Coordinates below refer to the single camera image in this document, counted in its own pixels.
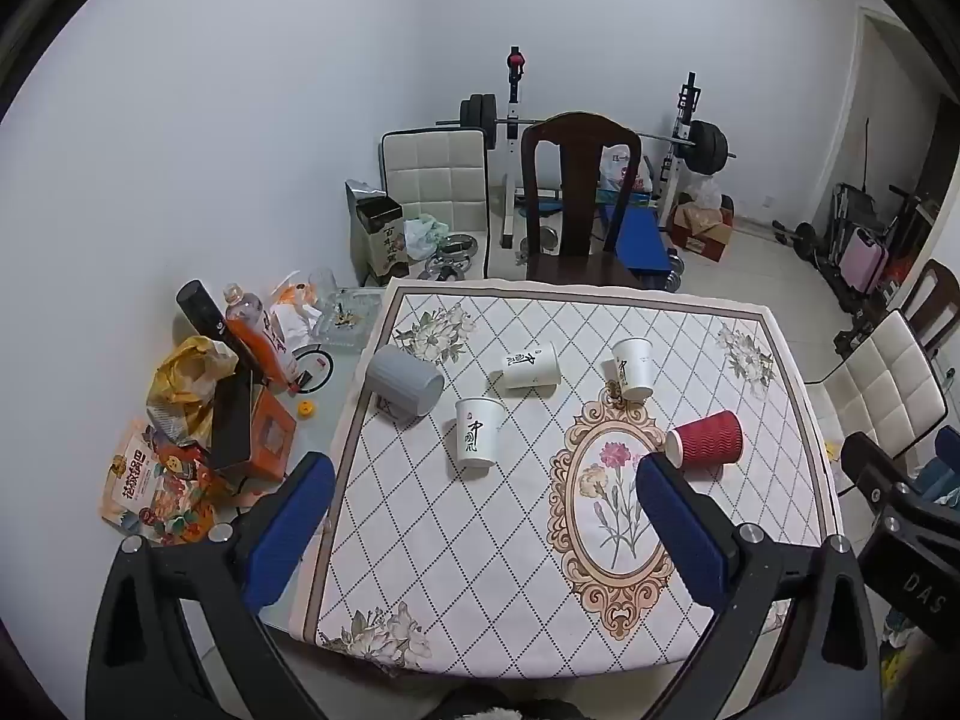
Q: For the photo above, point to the silver metal plates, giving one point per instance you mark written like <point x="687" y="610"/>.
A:
<point x="454" y="251"/>

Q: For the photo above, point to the clear plastic bag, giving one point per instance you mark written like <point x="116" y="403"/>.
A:
<point x="705" y="193"/>

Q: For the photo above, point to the blue weight bench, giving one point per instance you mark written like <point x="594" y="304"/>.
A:
<point x="641" y="236"/>

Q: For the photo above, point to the black bottle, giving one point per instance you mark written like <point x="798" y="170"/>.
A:
<point x="206" y="311"/>

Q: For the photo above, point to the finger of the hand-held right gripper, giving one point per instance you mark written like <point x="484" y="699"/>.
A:
<point x="874" y="461"/>

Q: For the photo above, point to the red ribbed paper cup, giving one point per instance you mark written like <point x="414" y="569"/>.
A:
<point x="709" y="439"/>

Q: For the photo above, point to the yellow plastic bag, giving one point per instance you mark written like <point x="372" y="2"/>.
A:
<point x="184" y="382"/>

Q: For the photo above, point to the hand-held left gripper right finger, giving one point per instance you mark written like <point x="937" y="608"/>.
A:
<point x="679" y="532"/>

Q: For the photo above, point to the black dumbbell bar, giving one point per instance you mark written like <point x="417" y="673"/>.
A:
<point x="799" y="236"/>

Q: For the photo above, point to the dark tea box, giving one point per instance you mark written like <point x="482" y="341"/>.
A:
<point x="382" y="240"/>

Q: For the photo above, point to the white and orange plastic bag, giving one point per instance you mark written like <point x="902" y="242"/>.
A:
<point x="289" y="311"/>

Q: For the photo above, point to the pale green plastic bag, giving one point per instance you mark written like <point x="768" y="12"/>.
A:
<point x="424" y="234"/>

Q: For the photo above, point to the orange cardboard box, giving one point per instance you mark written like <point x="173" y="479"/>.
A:
<point x="266" y="439"/>

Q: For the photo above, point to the white padded chair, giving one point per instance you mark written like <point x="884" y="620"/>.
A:
<point x="435" y="180"/>
<point x="885" y="382"/>

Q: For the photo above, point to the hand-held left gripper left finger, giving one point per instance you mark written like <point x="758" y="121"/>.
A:
<point x="289" y="529"/>

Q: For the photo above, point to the metal bowl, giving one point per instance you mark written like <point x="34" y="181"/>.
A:
<point x="551" y="236"/>

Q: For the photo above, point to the floral diamond-pattern table mat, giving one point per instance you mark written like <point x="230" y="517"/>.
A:
<point x="487" y="540"/>

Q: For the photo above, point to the grey plastic cup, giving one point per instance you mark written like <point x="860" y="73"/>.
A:
<point x="401" y="382"/>

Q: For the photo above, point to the glass ashtray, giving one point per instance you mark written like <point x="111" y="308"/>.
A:
<point x="345" y="319"/>

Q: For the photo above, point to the orange drink bottle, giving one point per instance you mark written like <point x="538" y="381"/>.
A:
<point x="255" y="334"/>

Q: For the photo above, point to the colourful snack packet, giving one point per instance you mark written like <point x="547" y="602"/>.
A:
<point x="161" y="491"/>

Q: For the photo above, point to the pink suitcase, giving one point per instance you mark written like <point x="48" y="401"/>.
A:
<point x="862" y="262"/>

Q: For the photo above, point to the white paper cup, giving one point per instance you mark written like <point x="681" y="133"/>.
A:
<point x="634" y="367"/>
<point x="478" y="435"/>
<point x="529" y="367"/>

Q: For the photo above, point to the white squat rack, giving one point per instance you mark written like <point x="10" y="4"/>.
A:
<point x="512" y="109"/>

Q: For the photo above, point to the black barbell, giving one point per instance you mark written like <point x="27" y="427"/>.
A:
<point x="709" y="146"/>

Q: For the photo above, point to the dark wooden chair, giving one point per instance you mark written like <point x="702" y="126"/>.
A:
<point x="930" y="296"/>
<point x="577" y="180"/>

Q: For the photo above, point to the white printed plastic bag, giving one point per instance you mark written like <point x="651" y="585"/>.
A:
<point x="622" y="169"/>

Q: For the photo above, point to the black folded trolley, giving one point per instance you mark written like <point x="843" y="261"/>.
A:
<point x="851" y="210"/>

